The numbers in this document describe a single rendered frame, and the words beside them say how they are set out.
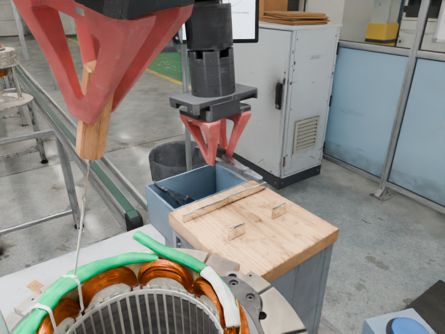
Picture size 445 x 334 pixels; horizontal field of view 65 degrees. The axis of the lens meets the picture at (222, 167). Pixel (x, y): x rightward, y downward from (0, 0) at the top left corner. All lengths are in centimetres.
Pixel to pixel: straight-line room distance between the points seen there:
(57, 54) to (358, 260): 214
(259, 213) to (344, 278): 155
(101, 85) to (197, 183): 57
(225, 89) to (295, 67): 207
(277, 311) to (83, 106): 29
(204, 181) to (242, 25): 69
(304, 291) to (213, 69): 37
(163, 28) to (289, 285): 44
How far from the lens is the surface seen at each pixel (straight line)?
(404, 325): 50
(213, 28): 43
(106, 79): 18
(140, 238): 39
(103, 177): 141
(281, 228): 56
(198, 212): 57
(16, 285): 99
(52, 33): 20
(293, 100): 256
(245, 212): 59
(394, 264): 230
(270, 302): 41
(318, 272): 61
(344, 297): 201
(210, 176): 76
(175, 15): 19
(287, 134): 262
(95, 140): 22
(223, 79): 44
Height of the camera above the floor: 139
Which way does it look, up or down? 26 degrees down
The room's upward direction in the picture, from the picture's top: straight up
